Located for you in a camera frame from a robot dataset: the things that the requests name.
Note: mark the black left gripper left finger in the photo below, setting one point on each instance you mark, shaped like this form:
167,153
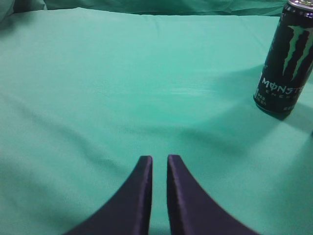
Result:
128,211

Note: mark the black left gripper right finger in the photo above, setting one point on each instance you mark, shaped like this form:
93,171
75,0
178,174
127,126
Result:
191,210

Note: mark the green table cloth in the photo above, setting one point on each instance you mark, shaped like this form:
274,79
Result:
84,93

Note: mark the black Monster energy can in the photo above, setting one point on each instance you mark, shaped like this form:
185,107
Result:
289,61

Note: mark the green backdrop cloth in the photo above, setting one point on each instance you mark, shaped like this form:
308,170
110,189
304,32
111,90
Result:
151,7

